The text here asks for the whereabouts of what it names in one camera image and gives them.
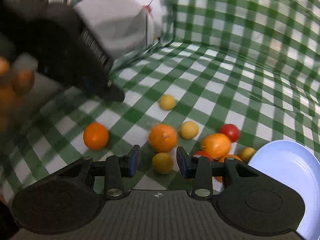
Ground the red tomato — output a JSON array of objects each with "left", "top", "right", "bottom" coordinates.
[
  {"left": 193, "top": 151, "right": 214, "bottom": 161},
  {"left": 220, "top": 124, "right": 240, "bottom": 142}
]

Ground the large orange mandarin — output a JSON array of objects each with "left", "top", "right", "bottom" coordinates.
[{"left": 201, "top": 133, "right": 231, "bottom": 159}]

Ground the small yellow fruit bottom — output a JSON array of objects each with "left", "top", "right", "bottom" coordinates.
[{"left": 151, "top": 152, "right": 174, "bottom": 174}]

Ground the small yellow fruit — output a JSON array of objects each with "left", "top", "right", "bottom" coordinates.
[
  {"left": 180, "top": 121, "right": 199, "bottom": 140},
  {"left": 159, "top": 94, "right": 176, "bottom": 111},
  {"left": 151, "top": 152, "right": 174, "bottom": 174},
  {"left": 239, "top": 147, "right": 257, "bottom": 163}
]

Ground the small yellow fruit top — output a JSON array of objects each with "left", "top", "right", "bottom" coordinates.
[{"left": 159, "top": 94, "right": 176, "bottom": 111}]

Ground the light blue plate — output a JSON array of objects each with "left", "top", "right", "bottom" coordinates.
[{"left": 249, "top": 140, "right": 320, "bottom": 239}]

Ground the blurred human hand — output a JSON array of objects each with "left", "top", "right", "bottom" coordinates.
[{"left": 1, "top": 57, "right": 35, "bottom": 133}]

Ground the white grey patterned pillow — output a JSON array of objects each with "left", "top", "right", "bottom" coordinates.
[{"left": 75, "top": 0, "right": 162, "bottom": 59}]

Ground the green white checkered cloth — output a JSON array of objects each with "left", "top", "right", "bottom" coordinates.
[{"left": 1, "top": 0, "right": 319, "bottom": 200}]

